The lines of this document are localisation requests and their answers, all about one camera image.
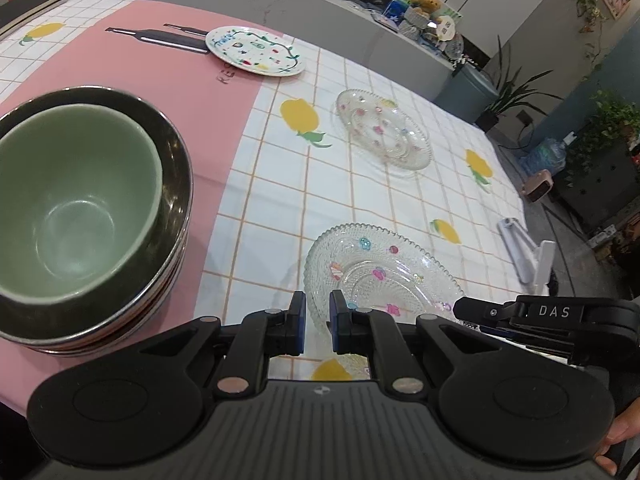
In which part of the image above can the white checked lemon tablecloth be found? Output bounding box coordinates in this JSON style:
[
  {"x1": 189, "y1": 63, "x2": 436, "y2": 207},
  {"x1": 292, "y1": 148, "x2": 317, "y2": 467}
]
[{"x1": 0, "y1": 0, "x2": 531, "y2": 386}]

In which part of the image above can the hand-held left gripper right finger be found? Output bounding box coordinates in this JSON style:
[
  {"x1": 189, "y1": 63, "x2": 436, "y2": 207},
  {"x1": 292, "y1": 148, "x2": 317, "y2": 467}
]
[{"x1": 329, "y1": 289, "x2": 503, "y2": 397}]

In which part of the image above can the green ceramic bowl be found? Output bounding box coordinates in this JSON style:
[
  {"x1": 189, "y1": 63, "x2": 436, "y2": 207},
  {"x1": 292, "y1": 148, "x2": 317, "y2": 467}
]
[{"x1": 0, "y1": 104, "x2": 163, "y2": 306}]

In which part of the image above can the blue water bottle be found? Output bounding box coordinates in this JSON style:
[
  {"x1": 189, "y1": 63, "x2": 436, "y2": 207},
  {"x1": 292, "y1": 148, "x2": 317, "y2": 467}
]
[{"x1": 520, "y1": 132, "x2": 576, "y2": 176}]

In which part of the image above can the pink heater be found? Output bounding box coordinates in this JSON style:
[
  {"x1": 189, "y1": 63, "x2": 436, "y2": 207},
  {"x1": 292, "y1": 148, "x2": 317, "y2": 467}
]
[{"x1": 522, "y1": 170, "x2": 556, "y2": 203}]

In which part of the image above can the leafy plant on cabinet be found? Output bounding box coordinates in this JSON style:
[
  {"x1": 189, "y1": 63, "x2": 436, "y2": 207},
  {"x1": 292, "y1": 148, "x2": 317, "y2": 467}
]
[{"x1": 565, "y1": 89, "x2": 640, "y2": 186}]

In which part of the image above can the steel bowl with orange outside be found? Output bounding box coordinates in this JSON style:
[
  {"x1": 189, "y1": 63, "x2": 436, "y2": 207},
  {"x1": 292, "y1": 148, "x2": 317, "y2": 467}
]
[{"x1": 0, "y1": 86, "x2": 195, "y2": 348}]

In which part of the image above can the grey trash bin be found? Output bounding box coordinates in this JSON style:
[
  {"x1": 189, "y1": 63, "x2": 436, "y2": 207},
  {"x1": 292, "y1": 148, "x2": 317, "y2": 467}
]
[{"x1": 432, "y1": 65, "x2": 501, "y2": 118}]

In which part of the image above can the white tool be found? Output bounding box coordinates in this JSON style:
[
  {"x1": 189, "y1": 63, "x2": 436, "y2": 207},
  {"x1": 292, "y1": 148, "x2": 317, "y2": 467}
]
[{"x1": 497, "y1": 217, "x2": 556, "y2": 293}]

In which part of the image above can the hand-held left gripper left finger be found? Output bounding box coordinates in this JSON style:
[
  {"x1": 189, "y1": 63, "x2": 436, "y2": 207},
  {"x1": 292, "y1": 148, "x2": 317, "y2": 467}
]
[{"x1": 135, "y1": 290, "x2": 307, "y2": 397}]

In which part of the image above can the person's right hand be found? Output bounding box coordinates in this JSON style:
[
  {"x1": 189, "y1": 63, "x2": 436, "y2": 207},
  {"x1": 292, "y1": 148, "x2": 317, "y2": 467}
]
[{"x1": 591, "y1": 400, "x2": 640, "y2": 477}]

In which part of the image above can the grey marble television cabinet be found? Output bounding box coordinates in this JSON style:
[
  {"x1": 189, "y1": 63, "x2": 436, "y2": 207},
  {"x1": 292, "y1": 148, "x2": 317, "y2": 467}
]
[{"x1": 180, "y1": 0, "x2": 451, "y2": 106}]

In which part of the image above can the steel bowl with blue outside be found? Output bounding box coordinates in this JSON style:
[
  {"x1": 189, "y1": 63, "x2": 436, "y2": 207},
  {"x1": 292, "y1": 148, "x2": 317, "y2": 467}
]
[{"x1": 20, "y1": 240, "x2": 190, "y2": 358}]

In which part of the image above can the large clear glass plate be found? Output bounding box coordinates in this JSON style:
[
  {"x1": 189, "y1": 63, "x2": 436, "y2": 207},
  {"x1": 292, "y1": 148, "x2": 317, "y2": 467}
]
[{"x1": 304, "y1": 222, "x2": 466, "y2": 378}]

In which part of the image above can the small clear glass plate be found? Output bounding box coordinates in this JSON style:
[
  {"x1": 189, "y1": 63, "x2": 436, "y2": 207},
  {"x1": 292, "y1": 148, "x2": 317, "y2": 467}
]
[{"x1": 334, "y1": 89, "x2": 432, "y2": 171}]

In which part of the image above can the tall potted floor plant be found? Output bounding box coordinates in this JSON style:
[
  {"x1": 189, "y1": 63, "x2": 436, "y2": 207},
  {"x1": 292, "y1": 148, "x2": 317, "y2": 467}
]
[{"x1": 475, "y1": 35, "x2": 551, "y2": 131}]

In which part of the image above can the pink printed mat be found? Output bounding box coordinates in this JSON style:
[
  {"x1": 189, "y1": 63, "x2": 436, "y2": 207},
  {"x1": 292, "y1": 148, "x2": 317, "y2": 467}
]
[{"x1": 0, "y1": 0, "x2": 286, "y2": 406}]

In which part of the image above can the hanging vine plant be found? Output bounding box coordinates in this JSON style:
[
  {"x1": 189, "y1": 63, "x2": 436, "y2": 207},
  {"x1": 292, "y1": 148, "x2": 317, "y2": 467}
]
[{"x1": 572, "y1": 0, "x2": 608, "y2": 81}]

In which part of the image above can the black notebook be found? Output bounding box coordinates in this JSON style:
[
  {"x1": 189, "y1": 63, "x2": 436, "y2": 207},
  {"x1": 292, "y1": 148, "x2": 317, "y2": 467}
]
[{"x1": 0, "y1": 0, "x2": 72, "y2": 36}]

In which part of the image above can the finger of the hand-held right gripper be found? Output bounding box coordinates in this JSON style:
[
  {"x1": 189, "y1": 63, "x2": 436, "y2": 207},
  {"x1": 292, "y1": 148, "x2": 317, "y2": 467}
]
[
  {"x1": 477, "y1": 326, "x2": 571, "y2": 358},
  {"x1": 452, "y1": 297, "x2": 519, "y2": 330}
]

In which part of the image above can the dark drawer cabinet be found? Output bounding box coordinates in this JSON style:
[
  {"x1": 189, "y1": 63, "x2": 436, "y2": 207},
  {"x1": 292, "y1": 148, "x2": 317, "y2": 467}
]
[{"x1": 555, "y1": 135, "x2": 640, "y2": 231}]

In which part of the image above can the white painted plate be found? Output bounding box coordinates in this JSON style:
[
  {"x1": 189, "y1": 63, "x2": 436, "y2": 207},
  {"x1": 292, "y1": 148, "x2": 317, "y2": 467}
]
[{"x1": 205, "y1": 26, "x2": 306, "y2": 77}]

